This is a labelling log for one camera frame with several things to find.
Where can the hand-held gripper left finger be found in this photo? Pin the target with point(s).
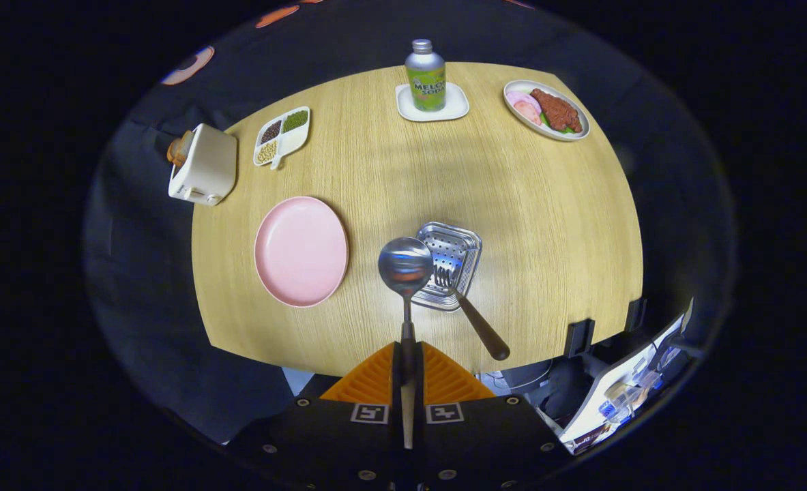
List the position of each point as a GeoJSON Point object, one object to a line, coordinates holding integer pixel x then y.
{"type": "Point", "coordinates": [335, 436]}

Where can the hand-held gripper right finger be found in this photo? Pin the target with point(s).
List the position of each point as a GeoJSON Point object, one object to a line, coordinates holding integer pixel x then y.
{"type": "Point", "coordinates": [485, 436]}

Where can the black table clamp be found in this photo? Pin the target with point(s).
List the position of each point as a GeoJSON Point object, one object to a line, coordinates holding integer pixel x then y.
{"type": "Point", "coordinates": [578, 337]}
{"type": "Point", "coordinates": [636, 314]}

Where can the white side desk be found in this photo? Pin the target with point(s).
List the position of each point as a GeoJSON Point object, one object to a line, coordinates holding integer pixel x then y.
{"type": "Point", "coordinates": [621, 382]}

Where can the pink round plate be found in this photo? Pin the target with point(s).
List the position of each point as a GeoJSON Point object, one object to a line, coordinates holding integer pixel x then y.
{"type": "Point", "coordinates": [301, 252]}

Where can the metal cutlery drainer basket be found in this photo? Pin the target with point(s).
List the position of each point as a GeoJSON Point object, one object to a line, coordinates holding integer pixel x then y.
{"type": "Point", "coordinates": [454, 245]}

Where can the cream white toaster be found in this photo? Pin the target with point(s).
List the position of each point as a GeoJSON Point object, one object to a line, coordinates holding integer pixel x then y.
{"type": "Point", "coordinates": [209, 167]}

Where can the white divided bean tray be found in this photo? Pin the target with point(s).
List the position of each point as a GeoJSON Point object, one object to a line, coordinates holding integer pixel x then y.
{"type": "Point", "coordinates": [297, 140]}

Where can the white oval food plate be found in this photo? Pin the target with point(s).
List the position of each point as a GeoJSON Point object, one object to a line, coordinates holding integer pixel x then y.
{"type": "Point", "coordinates": [512, 112]}

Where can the toasted bread slice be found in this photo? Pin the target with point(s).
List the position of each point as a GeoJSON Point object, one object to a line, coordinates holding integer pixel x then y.
{"type": "Point", "coordinates": [179, 149]}

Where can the white square coaster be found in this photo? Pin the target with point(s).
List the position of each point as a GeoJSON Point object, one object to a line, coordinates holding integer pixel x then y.
{"type": "Point", "coordinates": [456, 106]}

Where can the brown fried meat piece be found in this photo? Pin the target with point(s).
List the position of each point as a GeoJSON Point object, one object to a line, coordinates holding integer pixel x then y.
{"type": "Point", "coordinates": [556, 110]}

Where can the pink ham slices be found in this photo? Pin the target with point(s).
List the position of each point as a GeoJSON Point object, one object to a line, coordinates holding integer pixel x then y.
{"type": "Point", "coordinates": [522, 103]}

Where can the green soda bottle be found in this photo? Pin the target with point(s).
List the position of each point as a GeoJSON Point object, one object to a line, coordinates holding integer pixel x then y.
{"type": "Point", "coordinates": [426, 82]}

